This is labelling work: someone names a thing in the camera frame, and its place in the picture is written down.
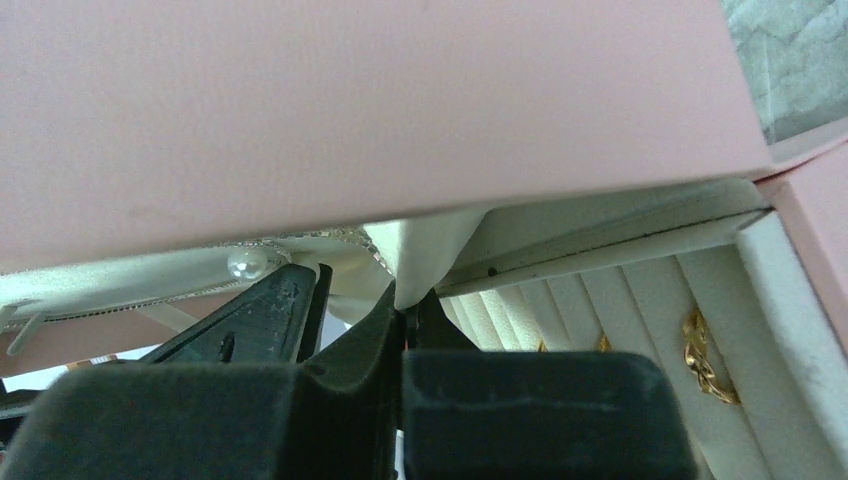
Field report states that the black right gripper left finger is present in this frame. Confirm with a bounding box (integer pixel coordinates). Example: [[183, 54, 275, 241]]
[[1, 288, 403, 479]]

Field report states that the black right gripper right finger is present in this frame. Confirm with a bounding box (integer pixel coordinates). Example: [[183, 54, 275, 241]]
[[402, 293, 699, 479]]

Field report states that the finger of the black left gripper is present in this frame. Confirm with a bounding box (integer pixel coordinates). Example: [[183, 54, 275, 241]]
[[141, 264, 333, 364]]

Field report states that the silver pearl bangle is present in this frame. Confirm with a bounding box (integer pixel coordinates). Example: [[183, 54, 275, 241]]
[[1, 226, 391, 332]]

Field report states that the pink jewelry box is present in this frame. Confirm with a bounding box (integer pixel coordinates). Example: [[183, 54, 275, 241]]
[[1, 1, 847, 479]]

